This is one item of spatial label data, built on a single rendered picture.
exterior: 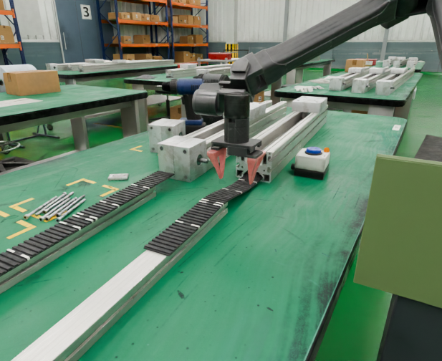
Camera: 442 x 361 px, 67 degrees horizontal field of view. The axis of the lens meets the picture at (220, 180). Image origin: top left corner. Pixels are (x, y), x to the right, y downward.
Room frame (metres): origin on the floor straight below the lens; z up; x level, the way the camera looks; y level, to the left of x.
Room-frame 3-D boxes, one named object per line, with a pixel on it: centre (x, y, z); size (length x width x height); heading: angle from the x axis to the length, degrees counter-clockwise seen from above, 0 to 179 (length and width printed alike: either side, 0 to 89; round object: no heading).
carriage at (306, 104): (1.42, -0.37, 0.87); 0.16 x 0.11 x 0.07; 154
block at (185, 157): (0.88, 0.09, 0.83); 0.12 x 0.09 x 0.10; 64
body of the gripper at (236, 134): (0.75, -0.04, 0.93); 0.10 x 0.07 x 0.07; 64
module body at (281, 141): (1.20, -0.26, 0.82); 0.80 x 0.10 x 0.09; 154
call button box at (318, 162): (0.89, -0.25, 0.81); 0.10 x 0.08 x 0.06; 64
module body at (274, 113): (1.28, -0.09, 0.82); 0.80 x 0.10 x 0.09; 154
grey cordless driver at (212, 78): (1.52, 0.06, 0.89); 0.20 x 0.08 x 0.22; 58
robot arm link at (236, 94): (0.75, -0.03, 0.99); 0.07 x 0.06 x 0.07; 65
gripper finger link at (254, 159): (0.73, -0.06, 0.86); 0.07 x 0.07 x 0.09; 64
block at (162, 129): (1.12, 0.17, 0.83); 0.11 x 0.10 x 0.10; 73
